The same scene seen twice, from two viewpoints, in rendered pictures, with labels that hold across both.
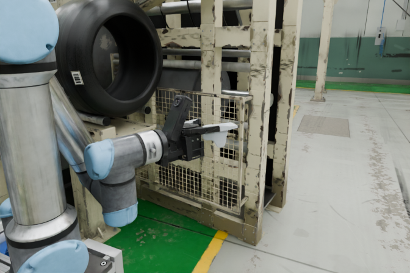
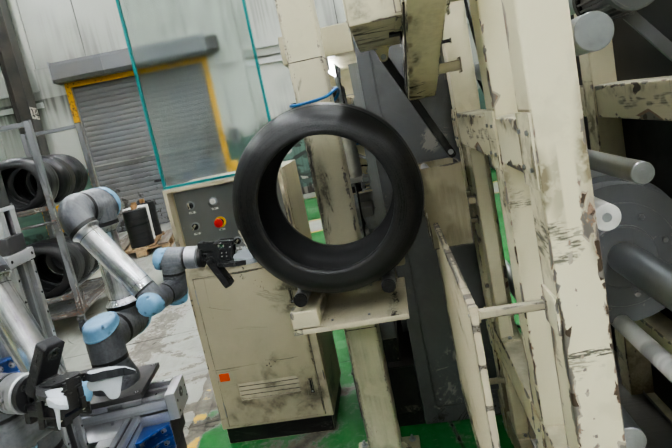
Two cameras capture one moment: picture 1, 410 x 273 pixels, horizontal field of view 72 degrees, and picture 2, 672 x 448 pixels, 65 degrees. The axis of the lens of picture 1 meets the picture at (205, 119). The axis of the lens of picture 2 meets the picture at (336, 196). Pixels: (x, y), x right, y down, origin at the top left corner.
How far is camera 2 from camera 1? 1.30 m
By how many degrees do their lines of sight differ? 62
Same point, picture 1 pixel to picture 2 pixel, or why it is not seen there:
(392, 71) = not seen: outside the picture
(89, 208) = (368, 418)
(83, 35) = (242, 182)
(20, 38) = not seen: outside the picture
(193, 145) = (48, 411)
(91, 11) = (255, 145)
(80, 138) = (20, 358)
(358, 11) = not seen: outside the picture
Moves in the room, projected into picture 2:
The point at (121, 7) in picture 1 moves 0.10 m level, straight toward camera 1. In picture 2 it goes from (301, 126) to (274, 132)
